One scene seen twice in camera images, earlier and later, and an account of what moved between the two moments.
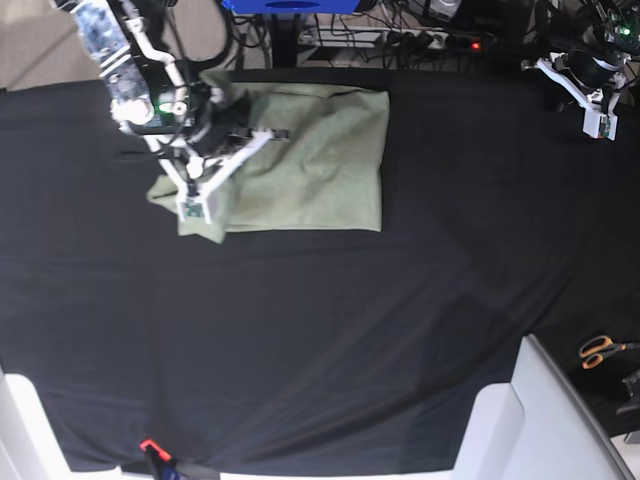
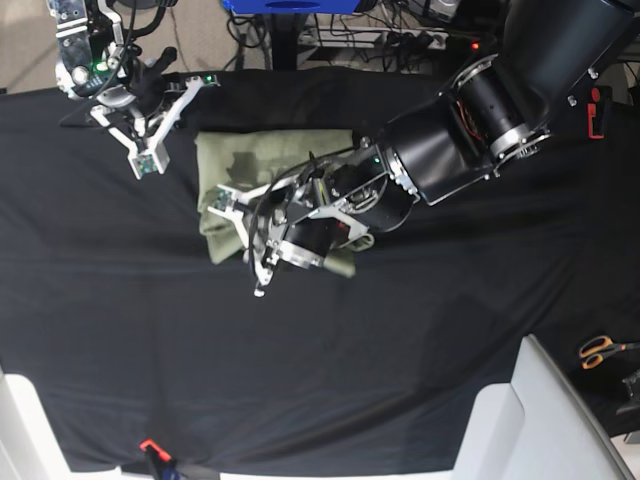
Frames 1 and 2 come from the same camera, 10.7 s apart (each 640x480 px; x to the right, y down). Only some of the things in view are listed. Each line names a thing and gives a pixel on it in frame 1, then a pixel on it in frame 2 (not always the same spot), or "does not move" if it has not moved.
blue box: x=292 y=6 does not move
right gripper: x=605 y=71 -> x=307 y=224
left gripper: x=219 y=118 -> x=148 y=89
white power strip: x=397 y=37 does not move
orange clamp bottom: x=147 y=442 does not move
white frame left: x=30 y=448 does not move
